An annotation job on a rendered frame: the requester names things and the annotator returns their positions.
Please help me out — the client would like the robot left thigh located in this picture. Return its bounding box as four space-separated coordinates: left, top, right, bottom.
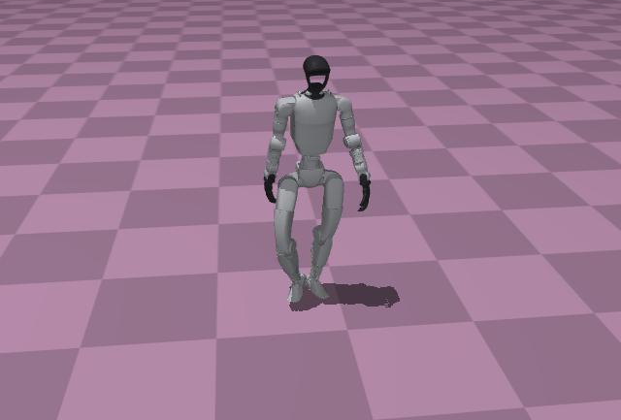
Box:
312 170 343 243

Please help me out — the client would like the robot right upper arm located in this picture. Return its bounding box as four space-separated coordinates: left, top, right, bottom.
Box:
272 97 296 151

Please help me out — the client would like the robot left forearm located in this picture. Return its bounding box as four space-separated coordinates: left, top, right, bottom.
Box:
349 134 371 181

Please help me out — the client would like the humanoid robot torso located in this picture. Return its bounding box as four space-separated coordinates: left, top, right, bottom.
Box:
290 89 338 188

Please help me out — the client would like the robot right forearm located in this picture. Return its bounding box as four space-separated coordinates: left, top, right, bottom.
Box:
264 137 281 180

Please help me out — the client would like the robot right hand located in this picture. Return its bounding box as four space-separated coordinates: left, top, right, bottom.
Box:
264 174 276 203

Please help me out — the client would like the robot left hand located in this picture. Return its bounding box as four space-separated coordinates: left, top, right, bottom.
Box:
358 174 371 211

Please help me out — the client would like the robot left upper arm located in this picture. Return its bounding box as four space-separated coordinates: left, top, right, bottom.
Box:
334 95 360 148

